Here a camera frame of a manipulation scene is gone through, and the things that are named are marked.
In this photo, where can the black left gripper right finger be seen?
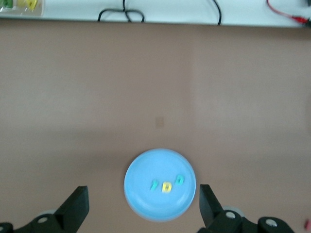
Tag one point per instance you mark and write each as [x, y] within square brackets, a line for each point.
[211, 208]

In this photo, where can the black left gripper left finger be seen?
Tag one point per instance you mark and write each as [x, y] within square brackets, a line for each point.
[73, 206]

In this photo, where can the round teal foam letter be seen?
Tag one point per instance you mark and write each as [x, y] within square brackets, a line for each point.
[183, 179]

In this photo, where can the yellow foam letter a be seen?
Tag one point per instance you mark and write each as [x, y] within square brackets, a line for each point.
[163, 187]

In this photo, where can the slim teal foam letter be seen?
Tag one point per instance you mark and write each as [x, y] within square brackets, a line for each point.
[153, 186]

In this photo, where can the clear box of letters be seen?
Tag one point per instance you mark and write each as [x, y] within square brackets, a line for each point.
[39, 9]

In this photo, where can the blue plate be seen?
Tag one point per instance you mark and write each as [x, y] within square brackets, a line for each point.
[150, 165]

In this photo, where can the red foam letter i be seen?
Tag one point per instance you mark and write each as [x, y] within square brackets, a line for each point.
[308, 224]

